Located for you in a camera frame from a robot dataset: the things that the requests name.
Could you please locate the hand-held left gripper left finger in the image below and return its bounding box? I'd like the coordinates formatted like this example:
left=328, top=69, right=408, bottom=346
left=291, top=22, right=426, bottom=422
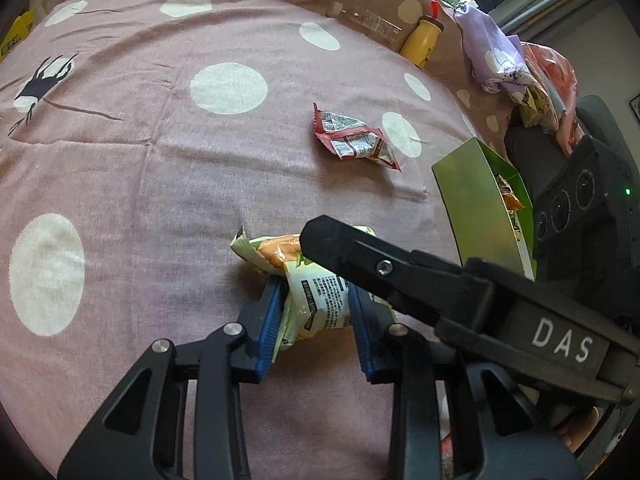
left=56, top=280, right=288, bottom=480

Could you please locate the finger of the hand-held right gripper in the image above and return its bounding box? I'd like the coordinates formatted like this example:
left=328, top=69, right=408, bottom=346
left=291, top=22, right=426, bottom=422
left=299, top=215, right=496, bottom=333

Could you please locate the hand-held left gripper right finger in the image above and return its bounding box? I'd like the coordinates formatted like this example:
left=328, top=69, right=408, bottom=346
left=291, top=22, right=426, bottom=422
left=347, top=285, right=586, bottom=480

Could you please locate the pale green snack packet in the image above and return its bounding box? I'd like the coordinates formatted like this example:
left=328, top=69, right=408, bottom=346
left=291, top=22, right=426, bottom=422
left=230, top=225, right=398, bottom=351

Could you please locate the green cardboard box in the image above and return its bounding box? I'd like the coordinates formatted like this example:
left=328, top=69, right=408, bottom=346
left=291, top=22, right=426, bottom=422
left=431, top=137, right=538, bottom=281

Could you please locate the person's right hand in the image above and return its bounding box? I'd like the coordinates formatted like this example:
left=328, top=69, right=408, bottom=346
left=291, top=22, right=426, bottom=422
left=555, top=405, right=601, bottom=453

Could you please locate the red and white snack packet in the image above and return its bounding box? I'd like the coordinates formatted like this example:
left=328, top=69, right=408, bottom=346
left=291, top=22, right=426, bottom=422
left=312, top=102, right=402, bottom=173

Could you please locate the orange snack packet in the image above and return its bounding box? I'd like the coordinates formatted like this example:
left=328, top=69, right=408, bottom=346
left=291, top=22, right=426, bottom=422
left=495, top=175, right=526, bottom=211

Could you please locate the grey sofa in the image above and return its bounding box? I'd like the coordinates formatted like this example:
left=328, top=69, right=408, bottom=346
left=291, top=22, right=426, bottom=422
left=502, top=92, right=640, bottom=201

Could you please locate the yellow printed cloth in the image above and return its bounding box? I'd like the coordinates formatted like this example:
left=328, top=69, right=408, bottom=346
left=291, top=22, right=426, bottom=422
left=517, top=85, right=558, bottom=131

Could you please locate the yellow bottle with red cap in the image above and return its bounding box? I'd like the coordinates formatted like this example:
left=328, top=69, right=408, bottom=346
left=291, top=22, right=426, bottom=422
left=399, top=0, right=445, bottom=70

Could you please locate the clear plastic bottle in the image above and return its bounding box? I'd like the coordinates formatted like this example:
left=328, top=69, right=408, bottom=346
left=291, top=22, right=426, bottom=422
left=327, top=1, right=405, bottom=51

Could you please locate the purple polka dot cloth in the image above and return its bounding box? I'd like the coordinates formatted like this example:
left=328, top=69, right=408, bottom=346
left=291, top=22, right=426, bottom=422
left=452, top=4, right=531, bottom=95

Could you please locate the yellow packet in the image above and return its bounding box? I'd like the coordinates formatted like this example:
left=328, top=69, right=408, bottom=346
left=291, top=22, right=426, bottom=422
left=0, top=7, right=37, bottom=63

